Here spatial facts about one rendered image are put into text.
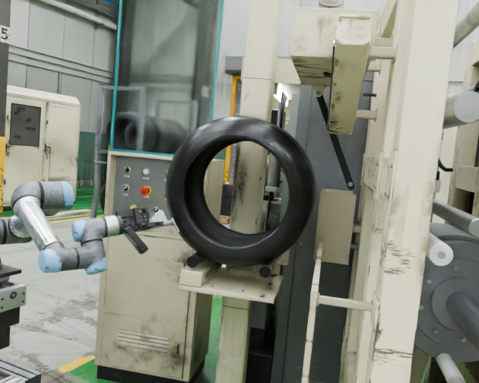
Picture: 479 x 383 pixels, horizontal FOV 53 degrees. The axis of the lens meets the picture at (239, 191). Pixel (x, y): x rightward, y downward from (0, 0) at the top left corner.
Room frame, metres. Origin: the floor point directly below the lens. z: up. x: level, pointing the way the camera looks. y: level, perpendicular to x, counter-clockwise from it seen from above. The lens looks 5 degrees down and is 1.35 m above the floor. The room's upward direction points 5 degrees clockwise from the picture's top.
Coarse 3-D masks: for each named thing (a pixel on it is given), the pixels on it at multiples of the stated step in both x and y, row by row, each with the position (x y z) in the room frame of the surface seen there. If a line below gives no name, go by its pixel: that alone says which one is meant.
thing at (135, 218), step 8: (136, 208) 1.72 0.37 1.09; (120, 216) 1.70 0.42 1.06; (128, 216) 1.71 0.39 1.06; (136, 216) 1.71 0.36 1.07; (144, 216) 1.73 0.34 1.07; (120, 224) 1.67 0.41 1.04; (128, 224) 1.71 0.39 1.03; (136, 224) 1.70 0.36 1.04; (144, 224) 1.71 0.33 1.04; (120, 232) 1.68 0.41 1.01
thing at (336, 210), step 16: (320, 192) 1.99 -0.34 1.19; (336, 192) 1.98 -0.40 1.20; (352, 192) 2.15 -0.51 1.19; (320, 208) 1.99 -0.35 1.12; (336, 208) 1.98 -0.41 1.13; (352, 208) 1.97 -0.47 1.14; (320, 224) 1.99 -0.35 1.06; (336, 224) 1.98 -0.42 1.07; (352, 224) 1.96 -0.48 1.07; (336, 240) 1.98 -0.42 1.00; (336, 256) 1.97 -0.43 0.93
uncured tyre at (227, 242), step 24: (216, 120) 1.81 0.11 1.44; (240, 120) 1.78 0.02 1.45; (264, 120) 1.80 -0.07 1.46; (192, 144) 1.78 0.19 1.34; (216, 144) 2.05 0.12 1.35; (264, 144) 1.73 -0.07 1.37; (288, 144) 1.74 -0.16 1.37; (192, 168) 2.05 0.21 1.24; (288, 168) 1.71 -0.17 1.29; (168, 192) 1.81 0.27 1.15; (192, 192) 2.06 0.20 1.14; (312, 192) 1.75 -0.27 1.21; (192, 216) 2.03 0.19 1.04; (288, 216) 1.71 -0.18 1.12; (192, 240) 1.78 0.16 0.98; (216, 240) 2.01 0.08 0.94; (240, 240) 2.02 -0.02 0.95; (264, 240) 1.72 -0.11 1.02; (288, 240) 1.73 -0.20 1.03; (240, 264) 1.77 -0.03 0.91
